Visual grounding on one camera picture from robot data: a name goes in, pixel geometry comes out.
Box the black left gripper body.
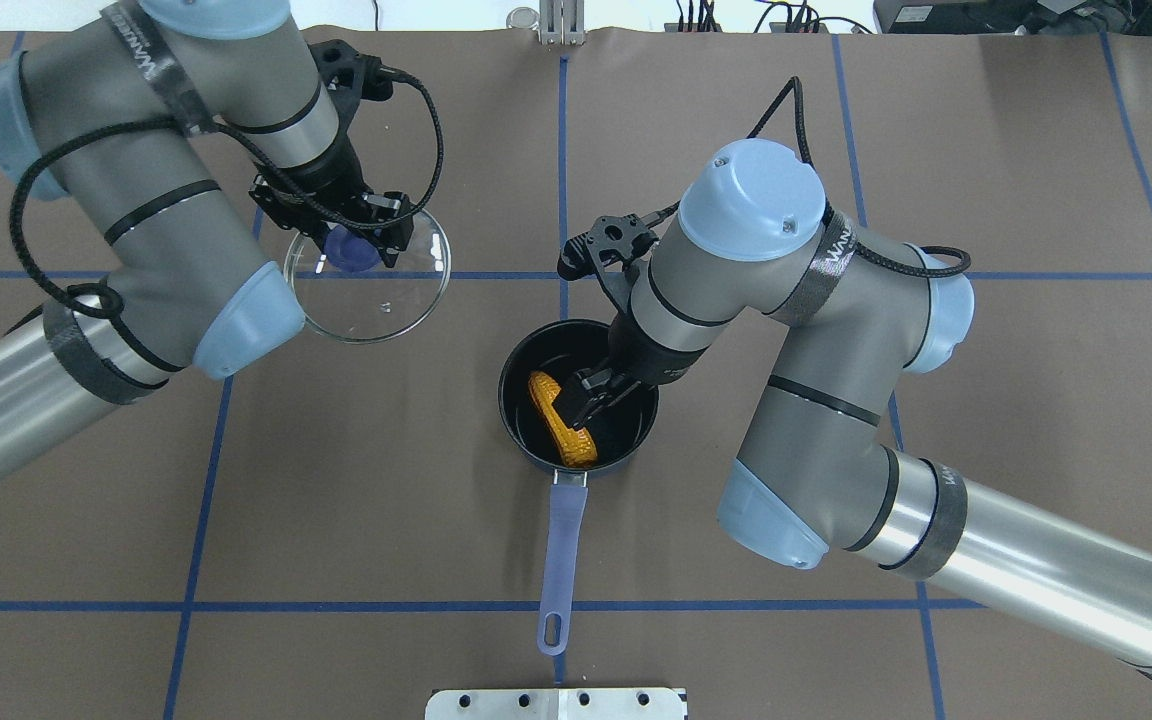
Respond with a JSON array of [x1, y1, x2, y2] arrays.
[[250, 141, 378, 236]]

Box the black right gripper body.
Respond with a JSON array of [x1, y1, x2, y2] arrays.
[[607, 314, 707, 386]]

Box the yellow corn cob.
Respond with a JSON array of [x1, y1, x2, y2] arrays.
[[526, 372, 599, 468]]

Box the glass pot lid blue knob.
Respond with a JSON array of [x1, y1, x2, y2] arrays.
[[282, 210, 450, 344]]

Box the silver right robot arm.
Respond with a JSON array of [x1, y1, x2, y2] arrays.
[[556, 138, 1152, 680]]

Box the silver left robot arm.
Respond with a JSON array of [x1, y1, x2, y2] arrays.
[[0, 1, 422, 480]]

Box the dark blue saucepan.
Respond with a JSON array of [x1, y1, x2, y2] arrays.
[[497, 319, 659, 657]]

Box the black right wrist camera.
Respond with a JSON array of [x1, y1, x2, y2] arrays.
[[556, 211, 666, 281]]

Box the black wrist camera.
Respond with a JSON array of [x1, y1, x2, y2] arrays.
[[308, 38, 399, 120], [556, 211, 666, 281]]

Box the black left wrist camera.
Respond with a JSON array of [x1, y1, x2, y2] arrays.
[[308, 38, 399, 120]]

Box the aluminium frame post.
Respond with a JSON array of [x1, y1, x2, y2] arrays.
[[538, 0, 586, 46]]

